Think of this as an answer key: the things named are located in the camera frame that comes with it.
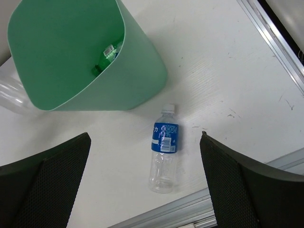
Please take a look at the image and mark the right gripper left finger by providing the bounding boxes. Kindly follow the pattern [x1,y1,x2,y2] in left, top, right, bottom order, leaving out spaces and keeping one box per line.
[0,133,91,228]

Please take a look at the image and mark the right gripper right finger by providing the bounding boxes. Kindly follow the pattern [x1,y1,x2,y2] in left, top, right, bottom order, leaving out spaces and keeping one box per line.
[199,132,304,228]

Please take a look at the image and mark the blue label plastic bottle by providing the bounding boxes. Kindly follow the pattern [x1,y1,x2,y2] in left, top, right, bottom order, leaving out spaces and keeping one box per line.
[149,104,179,194]

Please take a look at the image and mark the clear bottle white cap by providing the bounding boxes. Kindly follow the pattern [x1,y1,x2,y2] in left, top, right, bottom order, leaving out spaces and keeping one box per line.
[0,76,32,114]

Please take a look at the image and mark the green plastic bottle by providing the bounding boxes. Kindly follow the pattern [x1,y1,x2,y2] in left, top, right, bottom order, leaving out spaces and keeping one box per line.
[92,34,124,77]

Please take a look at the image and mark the green plastic bin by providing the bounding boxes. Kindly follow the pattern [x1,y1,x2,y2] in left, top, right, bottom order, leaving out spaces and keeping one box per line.
[7,0,167,111]

